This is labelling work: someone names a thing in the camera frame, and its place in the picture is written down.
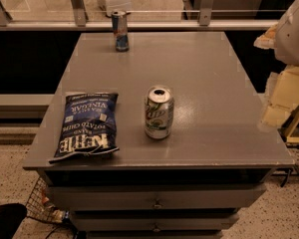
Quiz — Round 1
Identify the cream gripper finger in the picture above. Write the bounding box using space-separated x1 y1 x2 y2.
253 25 277 50

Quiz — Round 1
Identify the redbull can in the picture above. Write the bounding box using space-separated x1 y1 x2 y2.
112 10 130 52

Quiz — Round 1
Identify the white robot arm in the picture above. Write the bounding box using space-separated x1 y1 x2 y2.
254 0 299 66

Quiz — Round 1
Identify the green white soda can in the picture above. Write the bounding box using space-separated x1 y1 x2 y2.
145 85 174 139

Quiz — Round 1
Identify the grey drawer cabinet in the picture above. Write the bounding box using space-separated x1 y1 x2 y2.
24 32 293 239

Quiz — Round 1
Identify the blue kettle chips bag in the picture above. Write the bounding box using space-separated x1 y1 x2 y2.
49 93 119 163

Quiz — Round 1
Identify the metal window railing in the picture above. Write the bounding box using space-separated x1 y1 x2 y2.
0 0 277 32

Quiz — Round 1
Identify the yellow frame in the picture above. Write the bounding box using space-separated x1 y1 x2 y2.
282 93 299 145

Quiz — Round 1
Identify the wire basket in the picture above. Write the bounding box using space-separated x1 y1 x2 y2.
26 177 69 224

